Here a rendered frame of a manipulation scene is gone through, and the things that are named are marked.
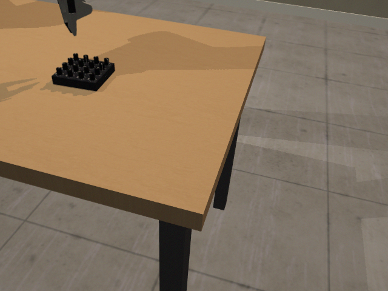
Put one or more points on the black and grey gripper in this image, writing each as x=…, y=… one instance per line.
x=72, y=10

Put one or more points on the black knob box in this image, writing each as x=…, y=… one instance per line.
x=87, y=78

